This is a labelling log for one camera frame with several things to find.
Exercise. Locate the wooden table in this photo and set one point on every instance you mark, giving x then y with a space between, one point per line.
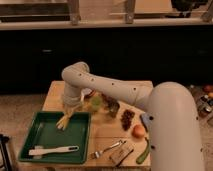
105 131

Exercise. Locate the silver fork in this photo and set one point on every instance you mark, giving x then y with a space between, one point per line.
98 154

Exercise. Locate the white handled spatula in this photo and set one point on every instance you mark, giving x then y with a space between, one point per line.
39 150

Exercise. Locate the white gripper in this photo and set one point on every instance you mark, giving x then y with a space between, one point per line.
72 97

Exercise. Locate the dark red grape bunch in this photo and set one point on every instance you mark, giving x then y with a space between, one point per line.
126 119

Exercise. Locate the orange peach fruit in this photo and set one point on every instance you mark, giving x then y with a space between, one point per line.
138 131

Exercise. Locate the brown rectangular box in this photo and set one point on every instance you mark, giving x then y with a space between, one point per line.
121 153

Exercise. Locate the black chair frame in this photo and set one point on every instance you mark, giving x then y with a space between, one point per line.
5 154

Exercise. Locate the green plastic cup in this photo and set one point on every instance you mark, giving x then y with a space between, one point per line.
95 103

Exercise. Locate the orange bowl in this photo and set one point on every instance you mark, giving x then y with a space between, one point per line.
89 93

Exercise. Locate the dark purple bowl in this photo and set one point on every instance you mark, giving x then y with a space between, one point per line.
106 98

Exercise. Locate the blue sponge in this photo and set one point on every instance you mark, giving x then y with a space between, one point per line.
145 120

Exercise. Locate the green plastic tray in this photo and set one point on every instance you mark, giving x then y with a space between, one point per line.
44 132

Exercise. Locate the green cucumber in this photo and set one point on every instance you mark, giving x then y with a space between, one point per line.
141 158

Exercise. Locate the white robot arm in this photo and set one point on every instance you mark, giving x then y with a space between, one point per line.
174 130

